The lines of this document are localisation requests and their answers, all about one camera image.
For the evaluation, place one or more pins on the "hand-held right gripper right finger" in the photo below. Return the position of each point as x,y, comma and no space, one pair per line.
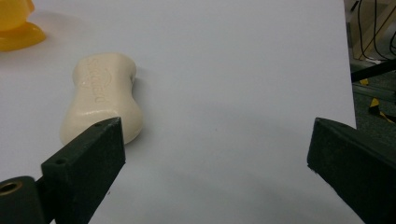
355,168

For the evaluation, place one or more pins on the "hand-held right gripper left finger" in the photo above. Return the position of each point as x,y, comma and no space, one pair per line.
84,168

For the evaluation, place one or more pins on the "cream bar of soap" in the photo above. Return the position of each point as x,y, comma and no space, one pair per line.
102,90

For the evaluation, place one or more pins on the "yellow black floor tape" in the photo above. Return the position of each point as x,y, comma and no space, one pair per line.
378,109

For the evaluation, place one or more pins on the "black metal stand bar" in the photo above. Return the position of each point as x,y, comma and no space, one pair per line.
373,71

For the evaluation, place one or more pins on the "wooden board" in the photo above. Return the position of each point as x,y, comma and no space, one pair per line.
370,28

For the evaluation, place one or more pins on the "yellow plastic soap dish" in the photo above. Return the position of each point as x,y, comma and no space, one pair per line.
15,28

